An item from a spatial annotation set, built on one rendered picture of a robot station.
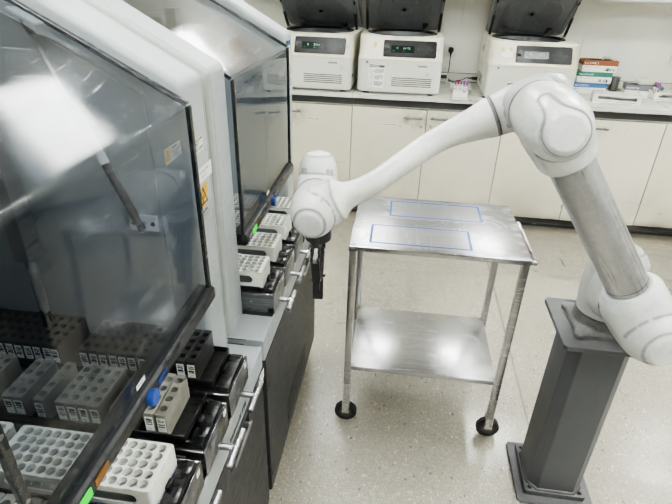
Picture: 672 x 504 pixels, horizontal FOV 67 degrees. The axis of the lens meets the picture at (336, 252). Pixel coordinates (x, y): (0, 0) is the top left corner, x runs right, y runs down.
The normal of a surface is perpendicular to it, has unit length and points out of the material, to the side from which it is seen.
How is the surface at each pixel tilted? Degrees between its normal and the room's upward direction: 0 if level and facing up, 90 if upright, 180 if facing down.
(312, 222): 94
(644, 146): 90
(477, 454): 0
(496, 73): 90
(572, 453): 90
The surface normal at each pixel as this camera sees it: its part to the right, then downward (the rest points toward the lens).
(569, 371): -0.80, 0.28
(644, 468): 0.03, -0.88
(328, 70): -0.17, 0.47
